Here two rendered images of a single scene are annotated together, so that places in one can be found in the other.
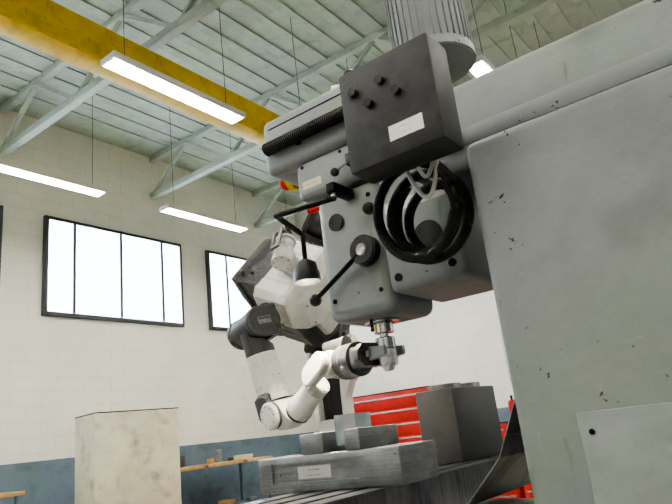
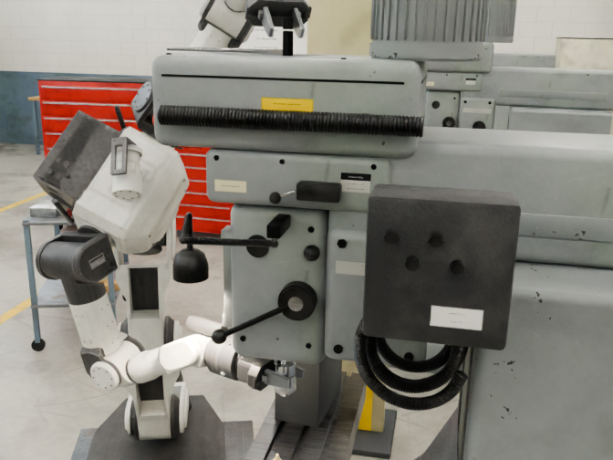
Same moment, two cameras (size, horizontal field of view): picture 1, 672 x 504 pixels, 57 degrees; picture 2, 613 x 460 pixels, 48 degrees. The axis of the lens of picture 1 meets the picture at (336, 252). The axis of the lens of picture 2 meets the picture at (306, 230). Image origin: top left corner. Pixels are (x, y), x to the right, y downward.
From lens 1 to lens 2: 0.99 m
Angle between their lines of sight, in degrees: 40
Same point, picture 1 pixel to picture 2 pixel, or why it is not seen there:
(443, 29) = (465, 36)
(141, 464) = not seen: outside the picture
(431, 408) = not seen: hidden behind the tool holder
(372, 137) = (405, 307)
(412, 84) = (481, 268)
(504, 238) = (499, 404)
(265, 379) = (98, 333)
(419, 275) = not seen: hidden behind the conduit
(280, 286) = (115, 210)
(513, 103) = (533, 208)
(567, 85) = (601, 217)
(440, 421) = (300, 388)
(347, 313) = (257, 354)
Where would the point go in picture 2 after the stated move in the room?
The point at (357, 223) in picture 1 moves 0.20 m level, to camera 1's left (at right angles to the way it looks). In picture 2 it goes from (289, 258) to (181, 271)
